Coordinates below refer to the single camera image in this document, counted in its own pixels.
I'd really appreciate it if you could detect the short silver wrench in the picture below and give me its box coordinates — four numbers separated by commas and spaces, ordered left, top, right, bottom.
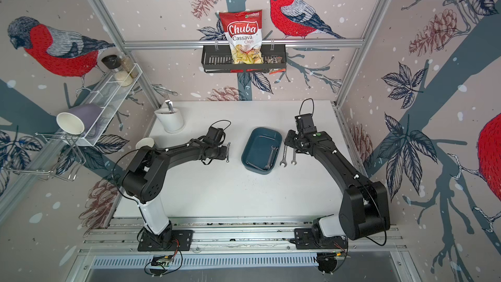
226, 142, 231, 163

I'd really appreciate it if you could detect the small silver wrench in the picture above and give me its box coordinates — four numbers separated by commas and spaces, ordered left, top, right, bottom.
291, 150, 297, 165

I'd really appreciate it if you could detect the large silver wrench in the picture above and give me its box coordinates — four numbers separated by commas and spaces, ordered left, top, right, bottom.
279, 145, 288, 168

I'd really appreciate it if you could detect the teal plastic storage box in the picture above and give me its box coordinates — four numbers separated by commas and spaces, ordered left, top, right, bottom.
241, 127, 283, 175

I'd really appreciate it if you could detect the medium silver wrench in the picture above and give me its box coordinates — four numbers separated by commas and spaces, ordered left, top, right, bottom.
265, 146, 277, 170

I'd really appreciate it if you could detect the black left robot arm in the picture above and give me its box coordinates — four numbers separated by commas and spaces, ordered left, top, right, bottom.
119, 137, 228, 241

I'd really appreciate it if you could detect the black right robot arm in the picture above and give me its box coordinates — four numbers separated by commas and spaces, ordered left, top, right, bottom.
285, 130, 390, 240

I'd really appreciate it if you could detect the thin silver wrench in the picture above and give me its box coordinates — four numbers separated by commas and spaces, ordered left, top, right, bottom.
246, 161, 268, 172

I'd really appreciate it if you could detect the white utensil holder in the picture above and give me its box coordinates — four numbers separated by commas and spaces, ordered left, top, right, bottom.
154, 108, 185, 134

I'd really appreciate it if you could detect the metal fork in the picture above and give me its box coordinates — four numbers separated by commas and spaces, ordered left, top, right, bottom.
165, 99, 175, 114

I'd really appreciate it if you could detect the green ceramic mug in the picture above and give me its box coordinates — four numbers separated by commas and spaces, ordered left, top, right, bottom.
135, 137, 156, 150

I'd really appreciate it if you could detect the small circuit board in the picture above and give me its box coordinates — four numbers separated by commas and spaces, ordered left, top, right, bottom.
151, 255, 174, 268

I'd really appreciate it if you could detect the cream round jar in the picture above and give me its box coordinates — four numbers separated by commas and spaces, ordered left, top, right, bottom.
114, 70, 134, 87

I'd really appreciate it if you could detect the red cassava chips bag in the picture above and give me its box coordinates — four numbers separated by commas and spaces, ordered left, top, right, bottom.
219, 10, 264, 65

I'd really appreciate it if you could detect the dark lid spice jar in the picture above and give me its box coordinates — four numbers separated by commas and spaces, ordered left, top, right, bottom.
101, 55, 123, 73

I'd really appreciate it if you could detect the purple white cup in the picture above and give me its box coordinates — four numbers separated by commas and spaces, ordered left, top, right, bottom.
56, 103, 103, 135

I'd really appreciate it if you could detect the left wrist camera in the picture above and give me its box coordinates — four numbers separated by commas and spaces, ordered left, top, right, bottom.
203, 126, 226, 146

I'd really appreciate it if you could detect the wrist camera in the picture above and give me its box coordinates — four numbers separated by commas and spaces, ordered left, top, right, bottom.
203, 126, 226, 146
295, 113, 317, 135

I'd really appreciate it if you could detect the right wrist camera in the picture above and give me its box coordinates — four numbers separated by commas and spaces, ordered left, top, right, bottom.
295, 113, 317, 135

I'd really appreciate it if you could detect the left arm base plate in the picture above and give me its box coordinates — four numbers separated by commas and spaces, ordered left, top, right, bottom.
137, 228, 194, 252

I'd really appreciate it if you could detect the black wire basket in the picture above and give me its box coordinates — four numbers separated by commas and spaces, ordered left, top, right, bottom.
202, 44, 287, 73

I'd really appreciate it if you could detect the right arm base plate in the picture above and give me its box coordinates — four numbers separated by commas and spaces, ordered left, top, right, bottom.
289, 225, 348, 251

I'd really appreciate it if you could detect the aluminium horizontal rail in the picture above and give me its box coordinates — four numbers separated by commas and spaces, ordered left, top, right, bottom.
123, 38, 365, 51

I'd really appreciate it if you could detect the white wire wall shelf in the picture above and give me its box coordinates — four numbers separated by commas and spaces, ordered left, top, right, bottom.
72, 63, 143, 146

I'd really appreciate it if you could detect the metal wire cup rack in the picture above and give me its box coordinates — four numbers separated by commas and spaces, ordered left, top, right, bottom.
1, 131, 87, 187

